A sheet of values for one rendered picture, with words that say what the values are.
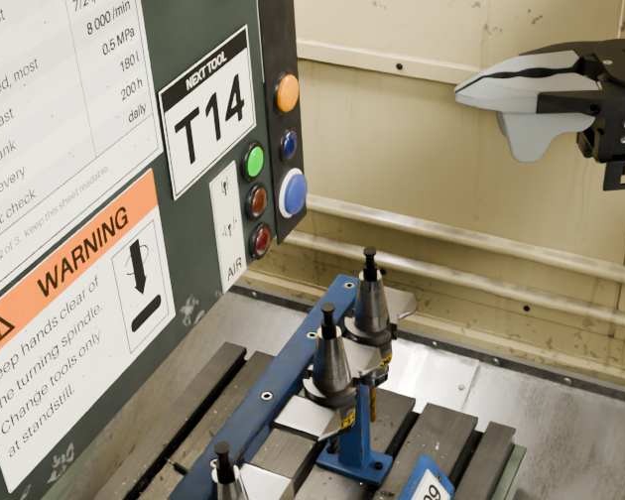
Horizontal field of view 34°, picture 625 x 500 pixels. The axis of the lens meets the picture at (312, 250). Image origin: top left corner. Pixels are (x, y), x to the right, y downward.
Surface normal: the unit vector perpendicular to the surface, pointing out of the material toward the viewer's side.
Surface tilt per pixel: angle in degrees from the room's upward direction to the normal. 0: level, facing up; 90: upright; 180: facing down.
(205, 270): 90
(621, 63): 0
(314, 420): 0
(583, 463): 24
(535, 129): 90
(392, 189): 90
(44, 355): 90
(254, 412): 0
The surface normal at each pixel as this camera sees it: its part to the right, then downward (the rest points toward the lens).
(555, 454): -0.22, -0.52
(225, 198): 0.89, 0.22
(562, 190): -0.44, 0.54
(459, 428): -0.05, -0.81
